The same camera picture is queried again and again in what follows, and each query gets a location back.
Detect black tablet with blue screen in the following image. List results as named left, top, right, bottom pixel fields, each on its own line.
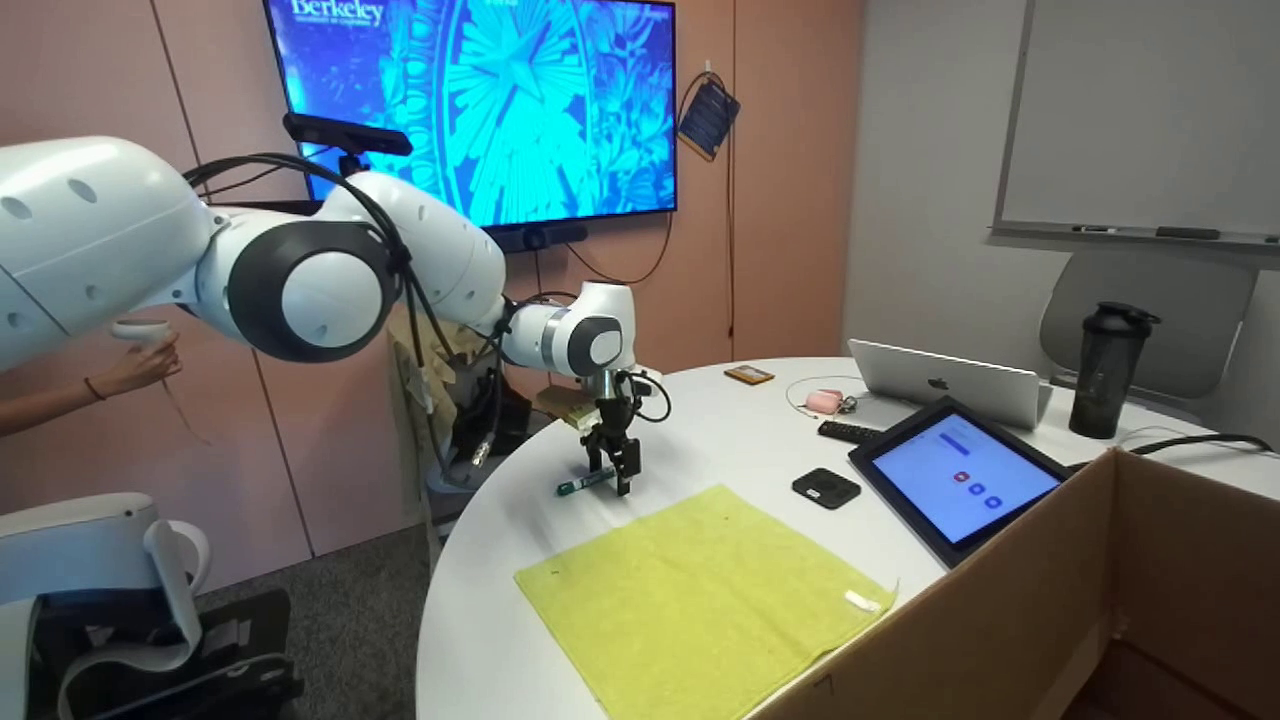
left=846, top=402, right=1068, bottom=567

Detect wall whiteboard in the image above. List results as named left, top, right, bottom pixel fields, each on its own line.
left=991, top=0, right=1280, bottom=252

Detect wall mounted tv screen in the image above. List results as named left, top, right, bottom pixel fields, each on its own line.
left=262, top=0, right=674, bottom=229

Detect small brown card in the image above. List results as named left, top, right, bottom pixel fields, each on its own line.
left=723, top=364, right=773, bottom=388

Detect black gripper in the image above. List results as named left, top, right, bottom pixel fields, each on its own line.
left=581, top=402, right=638, bottom=497

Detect black shaker bottle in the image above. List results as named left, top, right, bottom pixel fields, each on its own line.
left=1068, top=299, right=1159, bottom=440

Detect grey lounge chair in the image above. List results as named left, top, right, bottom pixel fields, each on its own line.
left=1041, top=249, right=1261, bottom=402

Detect pink case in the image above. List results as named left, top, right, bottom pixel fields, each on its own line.
left=805, top=388, right=856, bottom=418

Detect black camera on stand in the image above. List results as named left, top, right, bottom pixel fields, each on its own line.
left=283, top=114, right=412, bottom=156

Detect small black square device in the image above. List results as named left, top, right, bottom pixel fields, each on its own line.
left=793, top=467, right=858, bottom=513

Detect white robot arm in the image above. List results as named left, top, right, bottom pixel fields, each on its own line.
left=0, top=138, right=638, bottom=490

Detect brown cardboard box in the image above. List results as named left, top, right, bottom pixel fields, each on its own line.
left=758, top=453, right=1280, bottom=720

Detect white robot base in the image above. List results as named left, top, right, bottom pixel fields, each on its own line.
left=0, top=494, right=208, bottom=720

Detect silver laptop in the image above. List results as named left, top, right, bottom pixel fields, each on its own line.
left=846, top=335, right=1051, bottom=434

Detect yellow cloth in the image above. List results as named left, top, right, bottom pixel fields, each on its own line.
left=514, top=490, right=894, bottom=720

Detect black remote control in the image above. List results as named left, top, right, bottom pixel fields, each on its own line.
left=816, top=419, right=885, bottom=445

